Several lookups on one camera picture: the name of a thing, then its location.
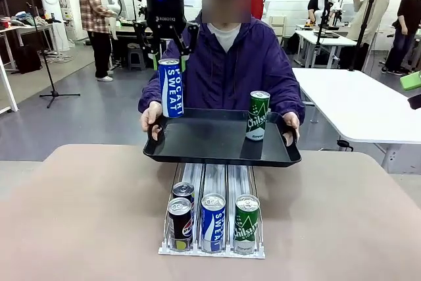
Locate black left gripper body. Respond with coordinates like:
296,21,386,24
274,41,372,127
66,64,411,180
145,0,186,41

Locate blue Pocari Sweat can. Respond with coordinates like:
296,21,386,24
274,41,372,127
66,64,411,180
200,193,227,253
158,59,185,118

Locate green Chilsung cider can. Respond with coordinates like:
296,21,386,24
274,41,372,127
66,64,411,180
233,194,261,255
245,90,271,142

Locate black plastic serving tray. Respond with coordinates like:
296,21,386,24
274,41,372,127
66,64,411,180
143,107,303,168

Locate person's right forearm purple sleeve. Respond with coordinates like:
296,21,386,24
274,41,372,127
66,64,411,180
137,80,165,114

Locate person's left forearm purple sleeve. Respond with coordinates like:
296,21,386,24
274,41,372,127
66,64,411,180
276,80,306,124

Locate person in plaid shirt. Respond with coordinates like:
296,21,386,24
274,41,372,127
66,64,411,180
78,0,115,83

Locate person in purple jacket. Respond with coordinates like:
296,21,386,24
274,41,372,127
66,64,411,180
137,0,306,124

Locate person in black sweater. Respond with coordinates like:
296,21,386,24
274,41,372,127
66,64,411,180
381,0,421,77

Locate person in red top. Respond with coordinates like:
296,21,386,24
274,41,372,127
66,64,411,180
251,0,266,21

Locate person in beige jacket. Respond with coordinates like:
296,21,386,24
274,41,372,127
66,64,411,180
344,0,391,72

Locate person in black T-shirt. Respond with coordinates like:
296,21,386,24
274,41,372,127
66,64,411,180
307,0,334,21

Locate person's right hand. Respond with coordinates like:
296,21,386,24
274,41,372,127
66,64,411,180
140,101,164,142

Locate person's left hand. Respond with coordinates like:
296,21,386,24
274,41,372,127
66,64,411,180
282,112,301,147

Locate grey stool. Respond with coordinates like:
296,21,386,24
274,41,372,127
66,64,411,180
126,47,146,72

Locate large white table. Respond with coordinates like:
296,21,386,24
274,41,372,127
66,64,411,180
291,66,421,174

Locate white drawer cabinet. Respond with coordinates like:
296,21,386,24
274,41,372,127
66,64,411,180
269,14,287,45

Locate white desk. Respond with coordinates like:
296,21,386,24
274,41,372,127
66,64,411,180
293,28,359,68

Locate black tripod stand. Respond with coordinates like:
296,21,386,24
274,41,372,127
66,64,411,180
26,1,82,109

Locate black slim stand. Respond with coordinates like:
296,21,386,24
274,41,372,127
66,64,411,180
314,0,334,62

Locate white cluttered table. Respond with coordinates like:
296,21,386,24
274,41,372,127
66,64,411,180
0,20,61,68

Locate pile of clothes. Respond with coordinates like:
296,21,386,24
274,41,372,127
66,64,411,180
11,13,55,27

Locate black bag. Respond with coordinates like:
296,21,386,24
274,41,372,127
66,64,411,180
14,45,44,74

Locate white table leg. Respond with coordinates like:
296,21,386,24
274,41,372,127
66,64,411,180
0,57,20,115

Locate white can dispenser rack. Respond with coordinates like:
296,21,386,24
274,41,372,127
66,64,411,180
157,162,266,260

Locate black Pepsi can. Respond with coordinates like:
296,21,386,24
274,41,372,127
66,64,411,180
172,182,195,205
167,197,193,251

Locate black camera stand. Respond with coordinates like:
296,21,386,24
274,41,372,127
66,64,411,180
349,0,380,72

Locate floor cables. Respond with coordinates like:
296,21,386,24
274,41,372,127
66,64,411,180
45,50,74,64

